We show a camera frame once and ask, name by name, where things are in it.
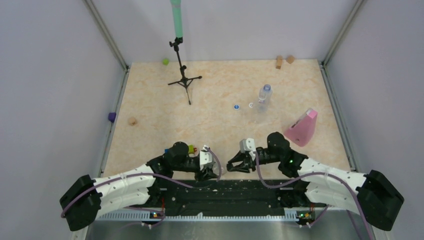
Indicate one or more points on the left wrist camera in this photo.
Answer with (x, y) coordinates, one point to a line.
(206, 158)

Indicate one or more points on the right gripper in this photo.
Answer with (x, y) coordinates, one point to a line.
(245, 164)

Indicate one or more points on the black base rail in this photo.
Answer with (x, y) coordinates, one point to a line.
(225, 198)

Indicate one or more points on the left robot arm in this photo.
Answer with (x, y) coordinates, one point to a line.
(90, 198)

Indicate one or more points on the purple block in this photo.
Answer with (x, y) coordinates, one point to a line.
(112, 117)

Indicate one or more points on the small wooden cube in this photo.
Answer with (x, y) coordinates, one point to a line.
(290, 59)

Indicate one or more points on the green foam microphone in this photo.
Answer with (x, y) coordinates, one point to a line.
(177, 18)

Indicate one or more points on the tall wooden block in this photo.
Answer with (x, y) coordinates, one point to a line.
(279, 62)

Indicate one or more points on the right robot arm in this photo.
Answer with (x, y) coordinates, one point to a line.
(370, 195)

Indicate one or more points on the small green ball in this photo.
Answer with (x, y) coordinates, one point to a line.
(165, 61)

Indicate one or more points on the colourful toy block car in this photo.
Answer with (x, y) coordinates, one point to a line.
(192, 149)

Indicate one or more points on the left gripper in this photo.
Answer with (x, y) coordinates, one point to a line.
(207, 174)

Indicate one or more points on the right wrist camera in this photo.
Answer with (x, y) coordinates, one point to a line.
(248, 146)

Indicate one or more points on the small clear bottle black cap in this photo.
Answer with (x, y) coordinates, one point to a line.
(219, 170)

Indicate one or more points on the clear plastic bottle white cap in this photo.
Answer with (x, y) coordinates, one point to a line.
(264, 98)

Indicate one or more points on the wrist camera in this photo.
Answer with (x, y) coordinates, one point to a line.
(206, 158)
(248, 146)

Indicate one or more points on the wooden cube with cross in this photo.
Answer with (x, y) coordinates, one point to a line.
(132, 121)

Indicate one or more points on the black tripod stand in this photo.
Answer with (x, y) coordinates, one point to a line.
(185, 82)

